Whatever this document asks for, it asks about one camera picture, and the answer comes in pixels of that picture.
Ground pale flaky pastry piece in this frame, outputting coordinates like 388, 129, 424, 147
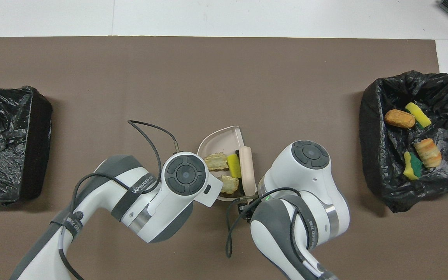
204, 152, 229, 171

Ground crusty bread chunk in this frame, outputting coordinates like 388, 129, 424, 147
414, 138, 442, 168

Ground notched yellow sponge piece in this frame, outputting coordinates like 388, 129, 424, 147
405, 102, 432, 129

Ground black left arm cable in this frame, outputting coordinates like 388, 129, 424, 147
59, 120, 180, 280

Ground beige hand brush black bristles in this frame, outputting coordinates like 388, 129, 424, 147
236, 146, 257, 197

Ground brown paper table mat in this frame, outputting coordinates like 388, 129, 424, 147
0, 36, 448, 280

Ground bin with taut black bag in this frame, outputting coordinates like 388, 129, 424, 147
0, 86, 53, 205

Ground striped croissant piece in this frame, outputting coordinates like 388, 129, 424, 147
220, 175, 240, 194

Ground plain yellow sponge piece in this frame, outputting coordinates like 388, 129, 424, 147
227, 154, 242, 179

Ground green and yellow sponge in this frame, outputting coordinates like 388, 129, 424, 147
403, 151, 424, 180

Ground bin with crumpled black bag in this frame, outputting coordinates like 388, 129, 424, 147
359, 70, 448, 213

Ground beige plastic dustpan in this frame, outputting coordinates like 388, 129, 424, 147
197, 126, 257, 201

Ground brown bread roll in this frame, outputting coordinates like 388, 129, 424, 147
384, 109, 416, 129

